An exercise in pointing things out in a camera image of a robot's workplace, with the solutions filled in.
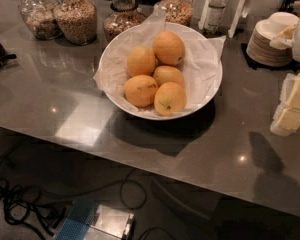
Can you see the glass jar mixed cereal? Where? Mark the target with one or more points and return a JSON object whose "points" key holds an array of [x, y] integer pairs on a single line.
{"points": [[177, 11]]}

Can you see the far left glass jar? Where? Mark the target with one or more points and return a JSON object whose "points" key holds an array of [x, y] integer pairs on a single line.
{"points": [[39, 18]]}

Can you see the white paper liner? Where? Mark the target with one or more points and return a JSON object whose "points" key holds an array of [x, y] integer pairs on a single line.
{"points": [[115, 64]]}

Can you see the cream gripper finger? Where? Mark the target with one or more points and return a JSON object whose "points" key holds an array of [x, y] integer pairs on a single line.
{"points": [[284, 39], [286, 119]]}

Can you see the black tray under plates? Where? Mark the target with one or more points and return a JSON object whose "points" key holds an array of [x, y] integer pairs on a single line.
{"points": [[293, 66]]}

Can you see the glass jar dark granola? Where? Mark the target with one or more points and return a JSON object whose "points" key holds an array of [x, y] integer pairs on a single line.
{"points": [[125, 14]]}

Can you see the small glass bottle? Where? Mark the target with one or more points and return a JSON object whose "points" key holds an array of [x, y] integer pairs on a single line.
{"points": [[214, 17]]}

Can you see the white stand frame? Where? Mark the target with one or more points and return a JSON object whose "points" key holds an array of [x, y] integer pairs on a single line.
{"points": [[234, 11]]}

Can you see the white ceramic bowl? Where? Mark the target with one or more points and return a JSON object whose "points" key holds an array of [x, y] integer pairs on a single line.
{"points": [[203, 84]]}

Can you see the grain filled glass jar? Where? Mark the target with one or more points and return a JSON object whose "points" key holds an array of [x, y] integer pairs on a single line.
{"points": [[77, 20]]}

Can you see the blue and metal box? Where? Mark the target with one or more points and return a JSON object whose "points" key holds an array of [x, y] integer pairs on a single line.
{"points": [[89, 220]]}

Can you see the stack of white plates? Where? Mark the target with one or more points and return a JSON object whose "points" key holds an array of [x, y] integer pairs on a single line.
{"points": [[259, 48]]}

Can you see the orange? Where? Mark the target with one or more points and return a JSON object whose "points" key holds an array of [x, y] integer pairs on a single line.
{"points": [[141, 61], [170, 98], [169, 48], [140, 90], [164, 74]]}

